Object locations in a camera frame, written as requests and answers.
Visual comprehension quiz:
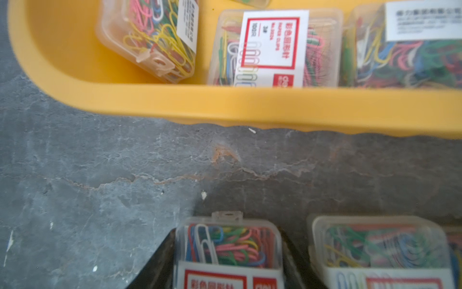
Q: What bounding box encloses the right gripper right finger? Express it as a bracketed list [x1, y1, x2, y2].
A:
[280, 231, 327, 289]

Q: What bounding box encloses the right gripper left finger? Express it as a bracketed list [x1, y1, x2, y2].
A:
[126, 229, 176, 289]

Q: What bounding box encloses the clear paper clip box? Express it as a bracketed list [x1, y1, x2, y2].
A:
[307, 214, 460, 289]
[173, 211, 285, 289]

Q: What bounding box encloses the yellow plastic storage tray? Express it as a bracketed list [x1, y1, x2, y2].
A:
[7, 1, 462, 139]

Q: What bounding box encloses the tray paper clip box red label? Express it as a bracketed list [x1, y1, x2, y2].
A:
[207, 8, 344, 88]

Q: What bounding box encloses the tilted paper clip box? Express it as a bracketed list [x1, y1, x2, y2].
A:
[96, 0, 199, 84]

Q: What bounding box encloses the tray paper clip box white label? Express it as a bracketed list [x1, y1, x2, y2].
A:
[340, 1, 462, 89]

